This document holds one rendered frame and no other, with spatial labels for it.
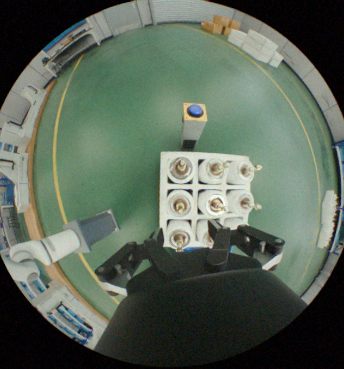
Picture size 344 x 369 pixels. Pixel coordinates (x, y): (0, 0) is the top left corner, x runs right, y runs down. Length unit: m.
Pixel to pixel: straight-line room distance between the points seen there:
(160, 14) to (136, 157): 4.91
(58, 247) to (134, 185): 0.50
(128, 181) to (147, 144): 0.24
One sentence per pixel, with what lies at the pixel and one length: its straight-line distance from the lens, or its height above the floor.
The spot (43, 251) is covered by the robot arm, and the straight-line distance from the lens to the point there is 0.46.
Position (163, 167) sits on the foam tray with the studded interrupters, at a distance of 0.43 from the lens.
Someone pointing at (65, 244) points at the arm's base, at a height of 0.38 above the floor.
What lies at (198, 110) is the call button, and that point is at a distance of 0.36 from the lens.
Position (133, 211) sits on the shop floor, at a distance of 0.67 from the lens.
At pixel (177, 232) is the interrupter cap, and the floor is 0.25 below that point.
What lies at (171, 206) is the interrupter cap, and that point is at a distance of 0.36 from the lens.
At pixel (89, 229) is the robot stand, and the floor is 0.24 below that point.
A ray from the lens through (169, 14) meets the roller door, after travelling 5.16.
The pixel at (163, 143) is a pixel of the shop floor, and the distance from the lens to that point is 0.66.
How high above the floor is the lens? 0.61
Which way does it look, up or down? 86 degrees down
